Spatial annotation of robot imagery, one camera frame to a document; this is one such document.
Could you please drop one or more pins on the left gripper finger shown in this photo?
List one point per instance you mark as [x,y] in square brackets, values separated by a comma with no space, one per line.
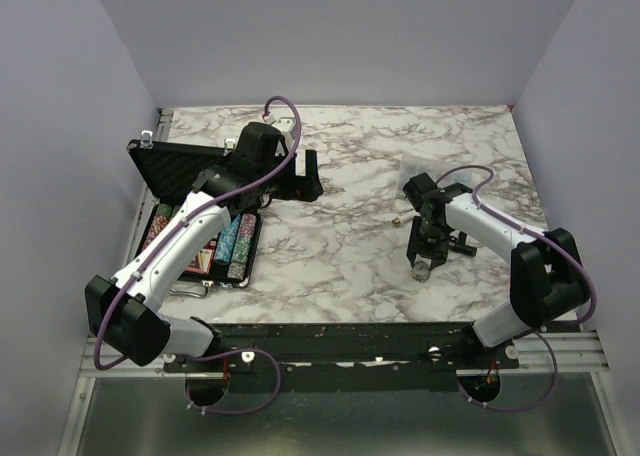
[300,163]
[311,170]

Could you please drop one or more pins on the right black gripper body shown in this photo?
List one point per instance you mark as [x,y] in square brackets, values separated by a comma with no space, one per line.
[429,239]

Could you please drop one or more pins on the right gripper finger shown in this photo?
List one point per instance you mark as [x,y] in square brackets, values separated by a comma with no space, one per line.
[411,254]
[437,258]

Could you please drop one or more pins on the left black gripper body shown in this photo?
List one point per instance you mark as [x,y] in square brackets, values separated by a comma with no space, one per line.
[285,185]

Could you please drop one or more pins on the white poker chip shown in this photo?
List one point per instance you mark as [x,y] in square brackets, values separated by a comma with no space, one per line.
[421,271]

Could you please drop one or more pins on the red playing card deck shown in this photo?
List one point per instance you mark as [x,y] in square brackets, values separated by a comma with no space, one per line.
[202,261]

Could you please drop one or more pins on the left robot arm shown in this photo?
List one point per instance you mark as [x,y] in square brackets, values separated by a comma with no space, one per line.
[123,311]

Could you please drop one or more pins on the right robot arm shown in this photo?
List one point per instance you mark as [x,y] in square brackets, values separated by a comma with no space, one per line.
[547,279]

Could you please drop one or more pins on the white plastic faucet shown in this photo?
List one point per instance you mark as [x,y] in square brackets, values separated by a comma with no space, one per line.
[401,220]

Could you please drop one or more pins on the clear plastic screw organizer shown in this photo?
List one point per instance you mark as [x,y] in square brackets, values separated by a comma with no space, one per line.
[412,165]

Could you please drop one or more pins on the black poker chip case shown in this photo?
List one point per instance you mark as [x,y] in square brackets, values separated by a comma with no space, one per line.
[169,171]

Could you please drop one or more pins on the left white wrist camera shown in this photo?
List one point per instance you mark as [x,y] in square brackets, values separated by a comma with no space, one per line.
[286,126]

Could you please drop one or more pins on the black mounting rail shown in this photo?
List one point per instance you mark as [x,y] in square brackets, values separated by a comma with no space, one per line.
[350,357]

